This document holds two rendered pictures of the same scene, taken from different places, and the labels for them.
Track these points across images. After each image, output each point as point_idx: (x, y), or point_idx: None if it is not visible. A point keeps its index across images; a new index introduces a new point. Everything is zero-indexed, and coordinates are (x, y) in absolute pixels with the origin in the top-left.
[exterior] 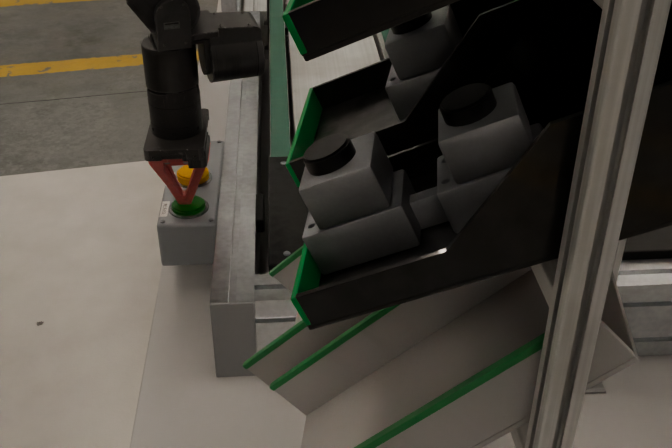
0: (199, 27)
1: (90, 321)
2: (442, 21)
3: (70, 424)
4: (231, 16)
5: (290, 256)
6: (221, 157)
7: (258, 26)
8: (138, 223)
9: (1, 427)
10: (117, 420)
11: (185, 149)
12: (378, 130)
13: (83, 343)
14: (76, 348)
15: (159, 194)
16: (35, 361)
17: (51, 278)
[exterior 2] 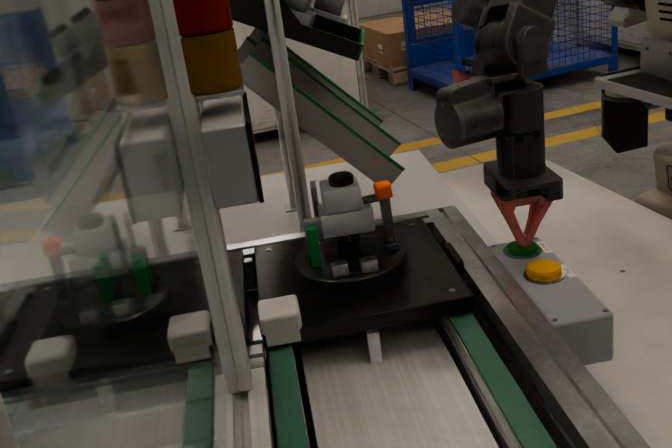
0: (485, 75)
1: (583, 278)
2: None
3: (535, 235)
4: (465, 83)
5: (389, 156)
6: (534, 302)
7: (438, 91)
8: (637, 360)
9: (575, 228)
10: (507, 241)
11: (496, 160)
12: (319, 15)
13: (572, 266)
14: (574, 263)
15: (655, 401)
16: (595, 253)
17: (658, 298)
